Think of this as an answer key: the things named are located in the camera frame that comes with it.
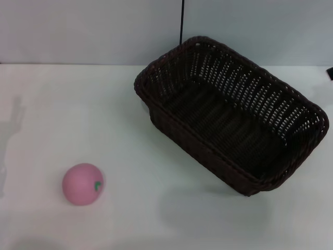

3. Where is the black vertical wall cable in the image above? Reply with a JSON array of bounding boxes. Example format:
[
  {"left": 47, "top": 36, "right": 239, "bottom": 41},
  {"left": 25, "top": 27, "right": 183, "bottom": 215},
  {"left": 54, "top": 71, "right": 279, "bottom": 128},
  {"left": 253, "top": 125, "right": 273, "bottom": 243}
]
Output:
[{"left": 178, "top": 0, "right": 186, "bottom": 45}]

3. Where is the pink toy peach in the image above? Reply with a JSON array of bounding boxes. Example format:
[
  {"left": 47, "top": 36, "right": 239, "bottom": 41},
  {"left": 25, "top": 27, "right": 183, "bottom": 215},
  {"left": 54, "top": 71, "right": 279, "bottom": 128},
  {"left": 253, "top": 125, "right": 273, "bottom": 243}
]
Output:
[{"left": 61, "top": 162, "right": 106, "bottom": 207}]

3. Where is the dark brown wicker basket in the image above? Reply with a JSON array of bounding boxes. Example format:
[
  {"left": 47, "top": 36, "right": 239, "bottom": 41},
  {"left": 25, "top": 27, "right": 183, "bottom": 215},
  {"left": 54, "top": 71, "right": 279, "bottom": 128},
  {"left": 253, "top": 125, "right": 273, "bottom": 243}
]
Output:
[{"left": 134, "top": 35, "right": 330, "bottom": 197}]

